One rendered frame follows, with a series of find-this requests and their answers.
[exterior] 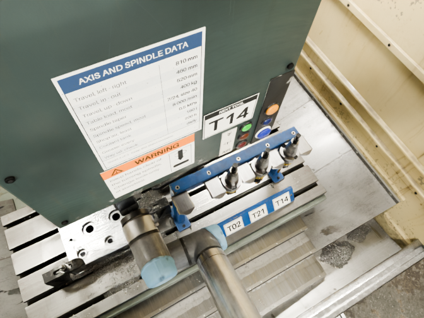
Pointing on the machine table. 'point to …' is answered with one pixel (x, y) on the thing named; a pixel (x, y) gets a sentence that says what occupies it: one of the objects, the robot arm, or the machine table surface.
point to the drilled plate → (105, 226)
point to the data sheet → (138, 98)
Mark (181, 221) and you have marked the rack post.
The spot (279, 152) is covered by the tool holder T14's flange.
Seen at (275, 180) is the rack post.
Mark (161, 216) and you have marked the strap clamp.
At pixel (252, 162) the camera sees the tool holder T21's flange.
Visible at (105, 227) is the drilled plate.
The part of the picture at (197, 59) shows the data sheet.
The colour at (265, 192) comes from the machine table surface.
